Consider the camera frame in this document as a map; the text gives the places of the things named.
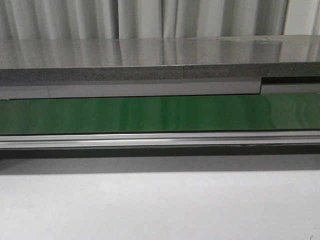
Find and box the aluminium conveyor frame rail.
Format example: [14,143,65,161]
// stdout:
[0,129,320,150]

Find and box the white pleated curtain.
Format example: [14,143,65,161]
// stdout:
[0,0,320,40]

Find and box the green conveyor belt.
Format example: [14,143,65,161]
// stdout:
[0,93,320,135]

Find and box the grey stone counter slab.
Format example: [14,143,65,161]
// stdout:
[0,34,320,100]

